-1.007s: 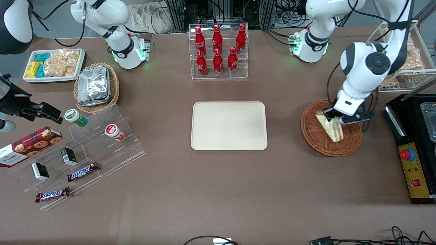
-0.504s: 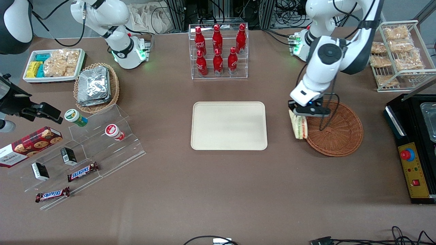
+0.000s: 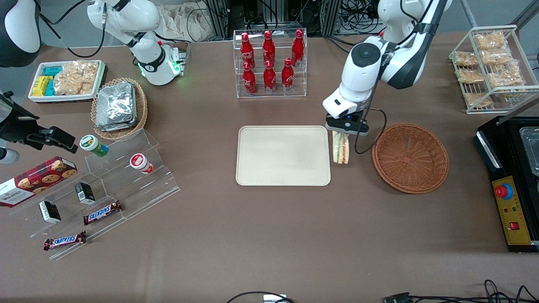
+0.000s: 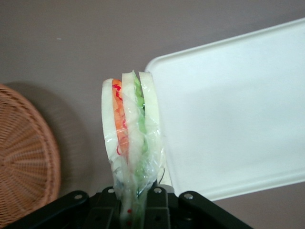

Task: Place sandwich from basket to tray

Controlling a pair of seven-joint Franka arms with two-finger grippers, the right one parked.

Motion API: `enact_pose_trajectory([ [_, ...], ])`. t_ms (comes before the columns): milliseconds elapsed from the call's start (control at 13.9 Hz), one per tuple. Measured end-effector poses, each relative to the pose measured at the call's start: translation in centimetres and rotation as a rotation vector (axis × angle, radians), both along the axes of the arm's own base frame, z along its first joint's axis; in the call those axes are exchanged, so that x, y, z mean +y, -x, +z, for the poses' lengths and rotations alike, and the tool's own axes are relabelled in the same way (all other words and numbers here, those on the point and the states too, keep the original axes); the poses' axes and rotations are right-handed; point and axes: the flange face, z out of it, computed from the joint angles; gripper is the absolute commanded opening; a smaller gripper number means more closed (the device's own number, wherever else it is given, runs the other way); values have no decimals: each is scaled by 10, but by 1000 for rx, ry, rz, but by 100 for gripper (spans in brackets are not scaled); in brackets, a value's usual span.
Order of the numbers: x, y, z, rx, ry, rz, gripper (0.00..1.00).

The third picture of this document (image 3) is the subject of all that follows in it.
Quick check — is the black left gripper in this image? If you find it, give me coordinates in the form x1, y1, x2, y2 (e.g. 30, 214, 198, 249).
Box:
325, 113, 363, 140

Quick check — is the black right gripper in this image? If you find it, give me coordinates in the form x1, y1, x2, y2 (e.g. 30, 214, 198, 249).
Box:
0, 93, 79, 154

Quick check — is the triangle sandwich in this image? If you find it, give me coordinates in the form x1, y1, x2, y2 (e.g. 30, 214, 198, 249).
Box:
332, 131, 350, 165

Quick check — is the white rectangular snack tray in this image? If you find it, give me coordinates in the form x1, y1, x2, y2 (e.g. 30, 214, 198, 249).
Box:
28, 59, 106, 104

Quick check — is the beige plastic tray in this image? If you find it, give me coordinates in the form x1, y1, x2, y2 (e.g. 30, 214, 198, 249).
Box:
235, 125, 332, 187

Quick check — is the round brown wicker basket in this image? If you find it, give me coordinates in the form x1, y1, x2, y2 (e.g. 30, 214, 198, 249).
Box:
372, 122, 450, 194

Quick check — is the oval tan wicker basket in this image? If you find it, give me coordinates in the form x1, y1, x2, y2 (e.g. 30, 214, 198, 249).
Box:
91, 77, 149, 141

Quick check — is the red tartan cookie box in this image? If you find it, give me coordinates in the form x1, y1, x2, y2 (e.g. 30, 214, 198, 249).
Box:
0, 156, 78, 208

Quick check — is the green lidded snack cup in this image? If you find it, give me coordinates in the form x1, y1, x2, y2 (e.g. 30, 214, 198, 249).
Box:
80, 134, 109, 158

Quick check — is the yellow snack pack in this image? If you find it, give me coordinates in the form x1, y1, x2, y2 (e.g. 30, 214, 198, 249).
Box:
32, 75, 53, 97

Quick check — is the small black carton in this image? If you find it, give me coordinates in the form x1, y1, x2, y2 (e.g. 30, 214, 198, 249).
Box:
38, 200, 62, 224
75, 181, 96, 206

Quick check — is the clear bag of crackers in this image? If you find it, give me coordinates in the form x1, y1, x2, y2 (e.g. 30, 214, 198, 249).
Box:
53, 60, 100, 96

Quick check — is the silver foil packet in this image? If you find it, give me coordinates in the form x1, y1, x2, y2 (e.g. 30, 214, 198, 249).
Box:
96, 82, 136, 127
96, 120, 138, 132

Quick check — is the clear acrylic bottle rack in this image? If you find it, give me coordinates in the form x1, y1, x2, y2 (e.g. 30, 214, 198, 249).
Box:
232, 28, 308, 99

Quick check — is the red cola bottle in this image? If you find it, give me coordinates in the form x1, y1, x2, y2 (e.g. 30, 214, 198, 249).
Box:
281, 58, 295, 93
242, 61, 257, 96
262, 30, 276, 66
240, 32, 256, 70
291, 29, 305, 67
263, 60, 277, 94

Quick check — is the brown Snickers bar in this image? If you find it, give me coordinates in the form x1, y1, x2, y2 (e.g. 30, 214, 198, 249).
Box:
83, 200, 123, 226
43, 230, 87, 252

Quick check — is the clear acrylic stepped display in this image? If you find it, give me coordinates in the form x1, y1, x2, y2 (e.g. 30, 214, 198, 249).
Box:
10, 128, 182, 262

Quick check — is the red lidded snack cup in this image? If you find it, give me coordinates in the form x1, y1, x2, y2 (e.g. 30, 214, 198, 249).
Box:
129, 153, 155, 175

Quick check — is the clear bag of pastry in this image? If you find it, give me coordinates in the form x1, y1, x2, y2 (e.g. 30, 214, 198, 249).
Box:
475, 32, 507, 51
455, 51, 479, 67
486, 62, 525, 89
480, 49, 512, 65
463, 92, 494, 109
457, 68, 485, 84

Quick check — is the black control box yellow panel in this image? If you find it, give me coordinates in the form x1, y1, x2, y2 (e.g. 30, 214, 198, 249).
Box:
475, 115, 539, 253

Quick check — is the red emergency stop button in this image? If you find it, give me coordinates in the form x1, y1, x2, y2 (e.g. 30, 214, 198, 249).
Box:
494, 183, 514, 201

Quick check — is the grey metal bar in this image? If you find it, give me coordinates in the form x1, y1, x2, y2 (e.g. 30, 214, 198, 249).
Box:
460, 0, 479, 28
511, 0, 539, 31
496, 94, 539, 127

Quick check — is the crumpled beige cloth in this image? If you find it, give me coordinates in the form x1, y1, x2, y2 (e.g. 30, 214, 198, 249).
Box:
159, 3, 212, 43

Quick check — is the clear plastic container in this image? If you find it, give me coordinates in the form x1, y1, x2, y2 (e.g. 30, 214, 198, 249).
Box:
519, 126, 539, 177

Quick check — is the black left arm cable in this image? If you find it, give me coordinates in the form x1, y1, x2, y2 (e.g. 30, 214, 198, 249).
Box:
354, 82, 387, 154

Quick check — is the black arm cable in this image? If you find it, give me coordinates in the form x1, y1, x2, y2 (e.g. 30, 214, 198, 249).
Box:
35, 0, 107, 58
354, 82, 387, 154

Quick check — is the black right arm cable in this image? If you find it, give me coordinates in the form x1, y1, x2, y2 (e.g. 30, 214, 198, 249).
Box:
35, 0, 107, 58

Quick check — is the aluminium frame profile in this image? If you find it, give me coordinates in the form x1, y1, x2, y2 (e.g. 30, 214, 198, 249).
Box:
320, 0, 342, 37
205, 0, 230, 40

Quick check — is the black background cable bundle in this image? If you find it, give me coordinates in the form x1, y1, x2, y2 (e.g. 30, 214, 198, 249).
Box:
340, 0, 382, 35

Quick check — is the black cable with white plug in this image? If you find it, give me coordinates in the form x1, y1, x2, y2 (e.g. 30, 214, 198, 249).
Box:
227, 291, 296, 303

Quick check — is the white wire rack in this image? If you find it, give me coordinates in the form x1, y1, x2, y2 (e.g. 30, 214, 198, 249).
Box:
448, 25, 539, 115

